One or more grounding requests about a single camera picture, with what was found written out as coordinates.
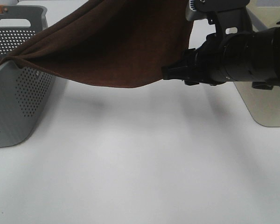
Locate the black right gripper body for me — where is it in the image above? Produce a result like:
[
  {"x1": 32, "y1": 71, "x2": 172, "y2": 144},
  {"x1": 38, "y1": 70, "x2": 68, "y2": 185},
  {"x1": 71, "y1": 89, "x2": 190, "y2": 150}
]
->
[{"x1": 161, "y1": 7, "x2": 252, "y2": 85}]

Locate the brown towel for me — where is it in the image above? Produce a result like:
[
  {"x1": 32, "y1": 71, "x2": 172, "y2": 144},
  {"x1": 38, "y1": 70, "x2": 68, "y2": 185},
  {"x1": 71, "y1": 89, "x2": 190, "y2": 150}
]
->
[{"x1": 0, "y1": 0, "x2": 193, "y2": 88}]

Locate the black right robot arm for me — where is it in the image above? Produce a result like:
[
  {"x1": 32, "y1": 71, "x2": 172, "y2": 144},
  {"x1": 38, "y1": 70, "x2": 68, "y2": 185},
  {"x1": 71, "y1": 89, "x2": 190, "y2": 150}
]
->
[{"x1": 161, "y1": 0, "x2": 280, "y2": 90}]

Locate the beige plastic storage bin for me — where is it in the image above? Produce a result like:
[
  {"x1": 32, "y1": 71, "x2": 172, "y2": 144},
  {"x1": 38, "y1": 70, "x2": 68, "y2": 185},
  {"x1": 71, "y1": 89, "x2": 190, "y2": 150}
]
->
[{"x1": 234, "y1": 0, "x2": 280, "y2": 127}]

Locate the grey perforated laundry basket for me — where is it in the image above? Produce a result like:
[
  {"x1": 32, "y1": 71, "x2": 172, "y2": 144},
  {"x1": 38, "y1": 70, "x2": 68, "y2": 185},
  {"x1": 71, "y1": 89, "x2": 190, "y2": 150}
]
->
[{"x1": 0, "y1": 5, "x2": 55, "y2": 147}]

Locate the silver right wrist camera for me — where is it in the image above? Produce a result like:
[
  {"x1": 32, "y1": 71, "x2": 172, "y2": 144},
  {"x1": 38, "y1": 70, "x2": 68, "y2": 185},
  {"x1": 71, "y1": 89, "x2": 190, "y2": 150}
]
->
[{"x1": 185, "y1": 0, "x2": 250, "y2": 21}]

